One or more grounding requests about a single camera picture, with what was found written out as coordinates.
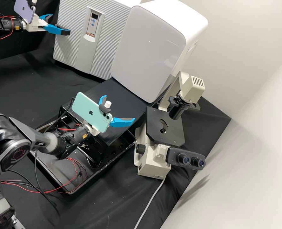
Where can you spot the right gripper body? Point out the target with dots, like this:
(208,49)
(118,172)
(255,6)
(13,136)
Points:
(93,131)

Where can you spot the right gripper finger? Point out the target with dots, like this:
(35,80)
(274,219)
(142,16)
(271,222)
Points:
(122,122)
(102,99)

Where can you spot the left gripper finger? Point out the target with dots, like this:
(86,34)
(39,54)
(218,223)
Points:
(45,17)
(54,29)

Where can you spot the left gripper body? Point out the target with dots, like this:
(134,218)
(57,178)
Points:
(35,26)

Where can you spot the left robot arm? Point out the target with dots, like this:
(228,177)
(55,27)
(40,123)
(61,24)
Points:
(2,25)

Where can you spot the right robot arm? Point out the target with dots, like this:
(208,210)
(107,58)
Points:
(12,140)

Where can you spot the white incubator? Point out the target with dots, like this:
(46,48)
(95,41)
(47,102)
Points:
(133,2)

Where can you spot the black platform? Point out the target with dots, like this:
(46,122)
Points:
(122,100)

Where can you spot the cream microscope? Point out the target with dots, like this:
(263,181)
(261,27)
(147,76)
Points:
(148,162)

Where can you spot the black tray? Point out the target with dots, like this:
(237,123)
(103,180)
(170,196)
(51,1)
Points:
(55,171)

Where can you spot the white box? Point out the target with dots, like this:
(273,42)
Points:
(150,52)

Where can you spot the right wrist camera phone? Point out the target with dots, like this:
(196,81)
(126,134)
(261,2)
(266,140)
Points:
(88,109)

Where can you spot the wrist camera phone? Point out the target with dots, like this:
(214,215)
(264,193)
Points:
(88,109)
(24,9)

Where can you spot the left wrist camera phone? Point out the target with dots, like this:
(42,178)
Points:
(24,9)

